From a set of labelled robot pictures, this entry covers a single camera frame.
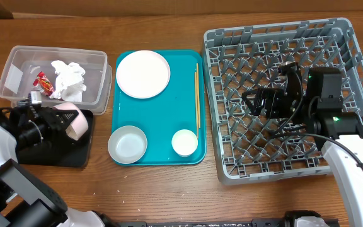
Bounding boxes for large white plate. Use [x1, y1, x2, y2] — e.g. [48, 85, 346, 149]
[115, 50, 171, 99]

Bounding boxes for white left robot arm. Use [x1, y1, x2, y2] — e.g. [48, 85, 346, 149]
[0, 91, 118, 227]

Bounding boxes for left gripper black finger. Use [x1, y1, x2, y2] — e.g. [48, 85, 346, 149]
[56, 126, 74, 140]
[53, 109, 79, 125]

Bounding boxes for grey dishwasher rack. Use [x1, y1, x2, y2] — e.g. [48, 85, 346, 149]
[203, 18, 363, 185]

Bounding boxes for black food waste tray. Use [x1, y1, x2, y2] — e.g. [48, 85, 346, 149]
[16, 109, 95, 167]

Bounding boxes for teal serving tray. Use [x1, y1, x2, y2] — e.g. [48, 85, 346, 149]
[112, 50, 207, 166]

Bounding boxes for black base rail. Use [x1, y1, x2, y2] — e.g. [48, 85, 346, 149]
[112, 210, 340, 227]

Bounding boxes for clear plastic waste bin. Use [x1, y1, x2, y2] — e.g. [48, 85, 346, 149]
[0, 46, 112, 115]

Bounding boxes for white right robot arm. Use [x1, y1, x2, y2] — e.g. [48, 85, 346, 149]
[241, 62, 363, 226]

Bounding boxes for pink bowl with rice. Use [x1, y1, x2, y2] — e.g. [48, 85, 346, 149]
[53, 102, 88, 141]

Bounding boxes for small white cup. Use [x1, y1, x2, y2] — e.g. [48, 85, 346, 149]
[171, 129, 198, 157]

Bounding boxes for cardboard back wall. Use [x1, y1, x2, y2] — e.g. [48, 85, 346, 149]
[0, 0, 363, 18]

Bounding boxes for white tissue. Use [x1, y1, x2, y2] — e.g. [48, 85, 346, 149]
[49, 60, 87, 102]

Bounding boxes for grey bowl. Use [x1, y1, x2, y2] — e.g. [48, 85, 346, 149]
[108, 125, 147, 165]

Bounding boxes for red snack wrapper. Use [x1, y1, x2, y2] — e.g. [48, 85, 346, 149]
[33, 71, 55, 96]

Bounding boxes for wooden chopstick left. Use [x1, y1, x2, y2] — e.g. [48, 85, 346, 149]
[194, 71, 199, 139]

